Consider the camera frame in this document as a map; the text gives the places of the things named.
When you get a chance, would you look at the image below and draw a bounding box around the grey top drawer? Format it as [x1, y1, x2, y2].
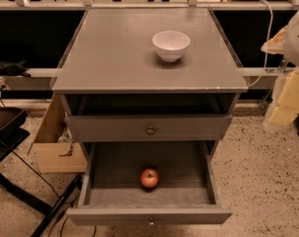
[65, 115, 232, 142]

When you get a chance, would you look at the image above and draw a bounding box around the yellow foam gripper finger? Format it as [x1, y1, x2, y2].
[263, 67, 299, 132]
[261, 27, 287, 54]

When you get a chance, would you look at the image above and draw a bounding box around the white ceramic bowl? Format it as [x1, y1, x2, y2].
[152, 31, 190, 62]

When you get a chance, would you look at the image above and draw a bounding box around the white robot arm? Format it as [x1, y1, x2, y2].
[262, 10, 299, 132]

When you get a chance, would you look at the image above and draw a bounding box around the round brass drawer knob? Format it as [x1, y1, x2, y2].
[147, 126, 155, 135]

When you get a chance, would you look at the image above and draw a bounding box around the black office chair base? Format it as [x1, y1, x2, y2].
[0, 100, 81, 237]

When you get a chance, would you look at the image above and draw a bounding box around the grey drawer cabinet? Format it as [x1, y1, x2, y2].
[49, 7, 250, 227]

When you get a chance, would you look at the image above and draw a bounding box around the red apple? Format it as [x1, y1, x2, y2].
[140, 168, 159, 189]

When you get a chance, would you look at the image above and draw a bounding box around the wooden board box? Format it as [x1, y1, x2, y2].
[32, 95, 87, 173]

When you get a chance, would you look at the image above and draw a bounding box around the open grey middle drawer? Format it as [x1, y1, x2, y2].
[67, 141, 232, 225]

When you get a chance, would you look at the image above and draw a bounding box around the white cable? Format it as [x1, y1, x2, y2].
[247, 0, 275, 89]

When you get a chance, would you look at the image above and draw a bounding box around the black floor cable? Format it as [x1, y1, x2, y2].
[11, 150, 98, 237]

